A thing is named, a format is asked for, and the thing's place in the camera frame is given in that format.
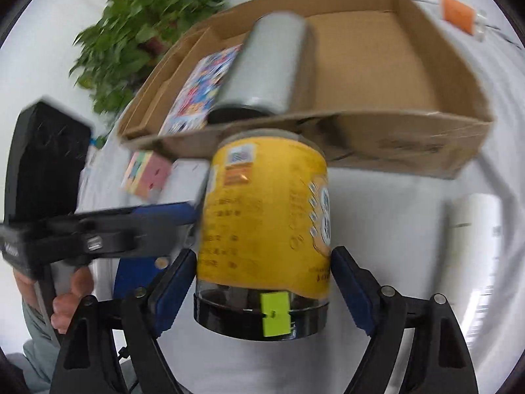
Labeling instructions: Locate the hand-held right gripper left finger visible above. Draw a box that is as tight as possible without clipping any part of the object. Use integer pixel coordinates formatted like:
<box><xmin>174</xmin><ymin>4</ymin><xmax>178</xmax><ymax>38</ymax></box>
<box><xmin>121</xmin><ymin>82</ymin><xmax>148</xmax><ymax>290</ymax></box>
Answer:
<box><xmin>49</xmin><ymin>249</ymin><xmax>198</xmax><ymax>394</ymax></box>

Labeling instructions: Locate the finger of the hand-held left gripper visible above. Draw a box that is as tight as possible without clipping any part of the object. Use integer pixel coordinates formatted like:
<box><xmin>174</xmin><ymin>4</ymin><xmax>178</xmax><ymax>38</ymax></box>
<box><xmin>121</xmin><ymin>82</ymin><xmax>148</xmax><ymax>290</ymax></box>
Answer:
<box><xmin>130</xmin><ymin>200</ymin><xmax>202</xmax><ymax>252</ymax></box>
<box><xmin>112</xmin><ymin>253</ymin><xmax>175</xmax><ymax>301</ymax></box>

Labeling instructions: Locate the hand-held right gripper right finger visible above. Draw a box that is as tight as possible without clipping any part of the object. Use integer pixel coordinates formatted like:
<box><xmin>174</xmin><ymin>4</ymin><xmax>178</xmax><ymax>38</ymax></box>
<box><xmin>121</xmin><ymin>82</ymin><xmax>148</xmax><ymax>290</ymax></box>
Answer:
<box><xmin>330</xmin><ymin>245</ymin><xmax>479</xmax><ymax>394</ymax></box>

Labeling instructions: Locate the yellow jar with black lid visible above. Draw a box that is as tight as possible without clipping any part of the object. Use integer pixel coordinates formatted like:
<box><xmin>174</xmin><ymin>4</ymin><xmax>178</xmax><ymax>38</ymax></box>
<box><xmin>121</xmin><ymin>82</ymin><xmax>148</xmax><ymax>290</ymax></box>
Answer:
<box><xmin>194</xmin><ymin>129</ymin><xmax>332</xmax><ymax>342</ymax></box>

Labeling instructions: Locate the cardboard box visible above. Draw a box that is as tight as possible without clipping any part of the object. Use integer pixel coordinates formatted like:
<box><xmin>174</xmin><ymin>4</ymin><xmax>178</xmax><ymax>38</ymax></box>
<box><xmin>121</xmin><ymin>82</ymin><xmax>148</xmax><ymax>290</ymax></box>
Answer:
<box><xmin>118</xmin><ymin>0</ymin><xmax>495</xmax><ymax>180</ymax></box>

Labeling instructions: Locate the person's left hand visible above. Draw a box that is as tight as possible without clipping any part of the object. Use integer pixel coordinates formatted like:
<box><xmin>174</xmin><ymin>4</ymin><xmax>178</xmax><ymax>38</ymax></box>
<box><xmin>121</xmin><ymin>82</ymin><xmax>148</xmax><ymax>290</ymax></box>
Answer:
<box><xmin>52</xmin><ymin>266</ymin><xmax>97</xmax><ymax>335</ymax></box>

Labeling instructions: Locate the small white box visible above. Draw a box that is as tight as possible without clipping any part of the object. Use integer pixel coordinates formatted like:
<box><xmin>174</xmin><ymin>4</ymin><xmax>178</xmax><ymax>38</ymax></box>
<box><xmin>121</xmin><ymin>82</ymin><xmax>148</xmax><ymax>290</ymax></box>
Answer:
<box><xmin>162</xmin><ymin>159</ymin><xmax>212</xmax><ymax>207</ymax></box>

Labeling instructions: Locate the pastel puzzle cube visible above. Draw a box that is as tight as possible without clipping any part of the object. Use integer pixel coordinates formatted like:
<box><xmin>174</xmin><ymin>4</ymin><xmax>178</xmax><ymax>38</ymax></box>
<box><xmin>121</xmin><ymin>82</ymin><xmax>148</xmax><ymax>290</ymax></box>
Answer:
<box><xmin>121</xmin><ymin>150</ymin><xmax>173</xmax><ymax>204</ymax></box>

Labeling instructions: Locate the white cylindrical bottle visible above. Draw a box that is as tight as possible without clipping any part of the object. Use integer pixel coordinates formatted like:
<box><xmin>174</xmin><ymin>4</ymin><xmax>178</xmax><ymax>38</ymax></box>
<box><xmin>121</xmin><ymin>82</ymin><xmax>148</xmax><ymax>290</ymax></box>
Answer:
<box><xmin>448</xmin><ymin>193</ymin><xmax>508</xmax><ymax>339</ymax></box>

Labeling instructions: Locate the colourful printed flat box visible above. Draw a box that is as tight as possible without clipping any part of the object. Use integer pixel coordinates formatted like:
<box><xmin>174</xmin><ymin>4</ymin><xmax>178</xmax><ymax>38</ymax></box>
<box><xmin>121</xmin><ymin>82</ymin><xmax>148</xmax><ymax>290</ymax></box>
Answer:
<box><xmin>158</xmin><ymin>45</ymin><xmax>243</xmax><ymax>135</ymax></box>

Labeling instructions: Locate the green potted plant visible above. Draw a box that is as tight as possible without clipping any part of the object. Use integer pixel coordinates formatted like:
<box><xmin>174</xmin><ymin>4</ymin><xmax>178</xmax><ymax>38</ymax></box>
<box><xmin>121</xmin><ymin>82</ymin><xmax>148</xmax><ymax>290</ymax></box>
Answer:
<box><xmin>69</xmin><ymin>0</ymin><xmax>230</xmax><ymax>120</ymax></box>

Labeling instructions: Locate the grey metal can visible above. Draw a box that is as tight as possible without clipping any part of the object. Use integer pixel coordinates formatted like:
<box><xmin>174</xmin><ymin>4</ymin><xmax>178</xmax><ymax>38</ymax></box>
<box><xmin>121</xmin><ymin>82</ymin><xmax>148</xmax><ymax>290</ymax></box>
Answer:
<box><xmin>207</xmin><ymin>11</ymin><xmax>317</xmax><ymax>126</ymax></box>

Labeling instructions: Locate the orange tag on cable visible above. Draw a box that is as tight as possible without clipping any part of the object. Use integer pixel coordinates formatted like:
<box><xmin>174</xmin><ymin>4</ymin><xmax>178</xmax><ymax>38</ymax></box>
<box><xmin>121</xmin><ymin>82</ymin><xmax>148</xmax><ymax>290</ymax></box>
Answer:
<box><xmin>438</xmin><ymin>0</ymin><xmax>490</xmax><ymax>42</ymax></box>

